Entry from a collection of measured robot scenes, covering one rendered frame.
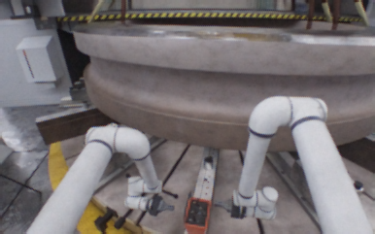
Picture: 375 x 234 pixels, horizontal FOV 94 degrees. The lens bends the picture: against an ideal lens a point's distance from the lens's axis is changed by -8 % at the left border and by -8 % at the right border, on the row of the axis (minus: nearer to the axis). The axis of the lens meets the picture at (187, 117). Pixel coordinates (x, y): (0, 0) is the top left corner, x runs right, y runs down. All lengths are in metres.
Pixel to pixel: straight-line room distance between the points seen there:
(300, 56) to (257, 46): 0.30
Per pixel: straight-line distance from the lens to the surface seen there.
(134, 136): 0.89
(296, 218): 2.08
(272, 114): 0.77
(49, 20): 4.67
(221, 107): 1.59
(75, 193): 0.73
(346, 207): 0.66
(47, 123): 3.06
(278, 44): 1.37
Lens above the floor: 1.89
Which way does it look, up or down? 30 degrees down
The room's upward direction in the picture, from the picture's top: straight up
